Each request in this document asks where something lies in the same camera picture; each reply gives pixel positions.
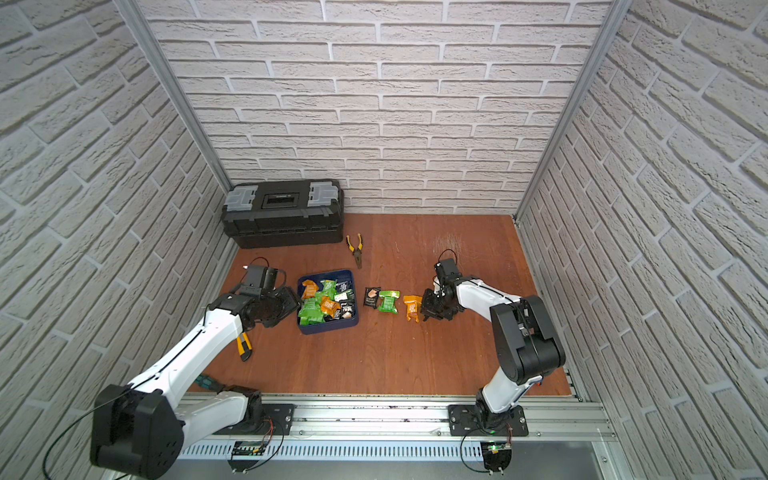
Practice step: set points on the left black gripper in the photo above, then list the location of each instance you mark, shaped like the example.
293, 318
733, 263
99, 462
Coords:
279, 305

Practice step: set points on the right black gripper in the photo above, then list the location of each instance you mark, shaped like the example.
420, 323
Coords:
427, 306

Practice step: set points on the orange cookie packet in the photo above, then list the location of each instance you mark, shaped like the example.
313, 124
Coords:
413, 305

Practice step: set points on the dark blue storage box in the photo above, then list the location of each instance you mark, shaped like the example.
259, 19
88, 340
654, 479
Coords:
328, 301

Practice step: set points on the green cookie packet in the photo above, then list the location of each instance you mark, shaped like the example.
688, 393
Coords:
388, 299

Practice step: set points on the black cookie packet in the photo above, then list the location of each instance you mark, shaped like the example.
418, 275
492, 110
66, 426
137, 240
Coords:
371, 297

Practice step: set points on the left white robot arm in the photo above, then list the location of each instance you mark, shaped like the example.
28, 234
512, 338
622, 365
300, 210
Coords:
141, 428

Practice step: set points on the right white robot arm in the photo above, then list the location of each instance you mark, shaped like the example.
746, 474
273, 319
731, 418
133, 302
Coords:
527, 344

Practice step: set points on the yellow utility knife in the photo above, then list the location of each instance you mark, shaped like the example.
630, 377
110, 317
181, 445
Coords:
244, 347

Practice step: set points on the black plastic toolbox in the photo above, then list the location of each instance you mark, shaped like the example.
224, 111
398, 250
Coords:
284, 213

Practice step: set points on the yellow black pliers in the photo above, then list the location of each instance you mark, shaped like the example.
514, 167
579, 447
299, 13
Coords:
356, 249

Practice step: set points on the left control board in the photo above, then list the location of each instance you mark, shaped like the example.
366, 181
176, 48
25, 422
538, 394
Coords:
248, 455

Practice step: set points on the control board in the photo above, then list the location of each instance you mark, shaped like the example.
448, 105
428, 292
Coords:
248, 455
496, 457

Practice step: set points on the right control board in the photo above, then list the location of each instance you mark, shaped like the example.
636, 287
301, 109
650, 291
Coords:
496, 457

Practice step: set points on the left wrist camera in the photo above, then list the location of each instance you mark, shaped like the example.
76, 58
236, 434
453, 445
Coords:
259, 280

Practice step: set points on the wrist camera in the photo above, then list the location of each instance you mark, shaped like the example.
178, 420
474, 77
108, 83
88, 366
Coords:
447, 273
259, 280

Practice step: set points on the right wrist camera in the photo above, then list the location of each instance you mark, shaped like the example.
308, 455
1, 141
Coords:
447, 273

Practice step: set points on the green handled tool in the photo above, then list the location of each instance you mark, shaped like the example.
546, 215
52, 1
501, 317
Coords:
208, 383

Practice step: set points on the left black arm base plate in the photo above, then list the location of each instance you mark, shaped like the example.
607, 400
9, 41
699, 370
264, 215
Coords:
276, 415

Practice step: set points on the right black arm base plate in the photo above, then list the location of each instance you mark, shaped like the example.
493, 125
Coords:
465, 419

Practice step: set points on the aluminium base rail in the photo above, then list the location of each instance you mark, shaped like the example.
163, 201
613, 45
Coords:
408, 428

